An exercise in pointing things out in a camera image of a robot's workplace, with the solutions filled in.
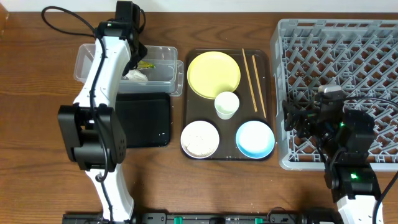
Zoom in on green snack wrapper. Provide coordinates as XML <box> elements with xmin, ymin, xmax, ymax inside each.
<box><xmin>137</xmin><ymin>60</ymin><xmax>155</xmax><ymax>70</ymax></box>

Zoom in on left wooden chopstick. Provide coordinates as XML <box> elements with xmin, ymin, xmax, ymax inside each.
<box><xmin>241</xmin><ymin>48</ymin><xmax>257</xmax><ymax>113</ymax></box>

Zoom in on black plastic tray bin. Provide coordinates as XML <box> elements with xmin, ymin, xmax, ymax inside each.
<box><xmin>116</xmin><ymin>93</ymin><xmax>171</xmax><ymax>149</ymax></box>

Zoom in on white tissue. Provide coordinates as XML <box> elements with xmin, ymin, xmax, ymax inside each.
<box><xmin>124</xmin><ymin>70</ymin><xmax>148</xmax><ymax>83</ymax></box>

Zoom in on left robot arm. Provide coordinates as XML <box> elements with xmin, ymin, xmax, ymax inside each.
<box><xmin>58</xmin><ymin>1</ymin><xmax>147</xmax><ymax>223</ymax></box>

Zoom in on clear plastic bin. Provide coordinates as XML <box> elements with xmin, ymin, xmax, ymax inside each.
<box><xmin>74</xmin><ymin>44</ymin><xmax>184</xmax><ymax>96</ymax></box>

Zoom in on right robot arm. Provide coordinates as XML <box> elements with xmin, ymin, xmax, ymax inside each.
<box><xmin>282</xmin><ymin>90</ymin><xmax>384</xmax><ymax>223</ymax></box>

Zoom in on dark brown serving tray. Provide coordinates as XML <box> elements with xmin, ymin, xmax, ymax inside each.
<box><xmin>182</xmin><ymin>49</ymin><xmax>276</xmax><ymax>161</ymax></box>

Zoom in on wooden chopstick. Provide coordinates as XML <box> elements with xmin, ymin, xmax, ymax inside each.
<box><xmin>241</xmin><ymin>48</ymin><xmax>257</xmax><ymax>113</ymax></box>
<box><xmin>252</xmin><ymin>55</ymin><xmax>267</xmax><ymax>118</ymax></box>

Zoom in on grey plastic dishwasher rack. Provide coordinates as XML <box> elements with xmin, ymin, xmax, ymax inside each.
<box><xmin>271</xmin><ymin>19</ymin><xmax>397</xmax><ymax>172</ymax></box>

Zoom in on light blue bowl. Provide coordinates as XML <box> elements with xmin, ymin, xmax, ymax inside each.
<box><xmin>235</xmin><ymin>121</ymin><xmax>275</xmax><ymax>159</ymax></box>

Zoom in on yellow plastic plate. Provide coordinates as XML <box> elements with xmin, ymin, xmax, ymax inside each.
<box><xmin>187</xmin><ymin>51</ymin><xmax>241</xmax><ymax>100</ymax></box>

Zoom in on right wooden chopstick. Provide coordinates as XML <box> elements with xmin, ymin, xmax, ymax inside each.
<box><xmin>252</xmin><ymin>55</ymin><xmax>267</xmax><ymax>118</ymax></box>

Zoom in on white bowl with crumbs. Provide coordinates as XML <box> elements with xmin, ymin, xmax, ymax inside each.
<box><xmin>180</xmin><ymin>121</ymin><xmax>220</xmax><ymax>159</ymax></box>

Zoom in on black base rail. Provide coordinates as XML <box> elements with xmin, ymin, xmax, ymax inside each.
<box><xmin>61</xmin><ymin>212</ymin><xmax>340</xmax><ymax>224</ymax></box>

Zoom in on white paper cup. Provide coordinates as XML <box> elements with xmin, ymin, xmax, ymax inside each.
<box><xmin>214</xmin><ymin>91</ymin><xmax>239</xmax><ymax>120</ymax></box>

